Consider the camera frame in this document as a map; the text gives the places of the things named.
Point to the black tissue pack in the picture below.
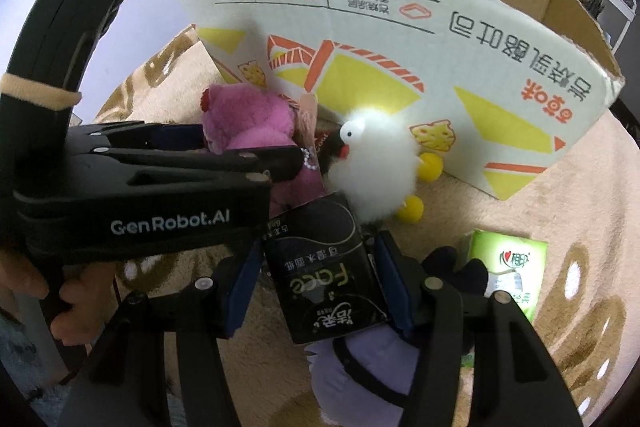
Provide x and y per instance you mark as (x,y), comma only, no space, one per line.
(320,272)

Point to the beige patterned blanket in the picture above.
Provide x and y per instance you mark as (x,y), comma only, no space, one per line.
(505,217)

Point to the printed cardboard box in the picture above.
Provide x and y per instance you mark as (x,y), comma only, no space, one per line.
(380,7)

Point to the green tissue pack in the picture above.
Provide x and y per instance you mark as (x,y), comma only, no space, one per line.
(520,257)

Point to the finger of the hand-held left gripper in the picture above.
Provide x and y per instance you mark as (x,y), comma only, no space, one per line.
(285,162)
(176,138)

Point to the purple and black plush toy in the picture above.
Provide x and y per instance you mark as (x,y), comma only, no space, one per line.
(375,372)

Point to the person's left hand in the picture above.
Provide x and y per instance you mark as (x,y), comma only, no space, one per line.
(82,302)

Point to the white fluffy chick plush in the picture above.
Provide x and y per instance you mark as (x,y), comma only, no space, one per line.
(372,157)

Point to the pink plush bear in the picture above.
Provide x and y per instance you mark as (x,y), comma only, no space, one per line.
(250,117)

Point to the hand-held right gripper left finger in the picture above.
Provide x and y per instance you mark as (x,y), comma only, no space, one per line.
(244,292)

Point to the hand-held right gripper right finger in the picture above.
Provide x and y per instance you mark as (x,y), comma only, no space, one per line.
(396,292)

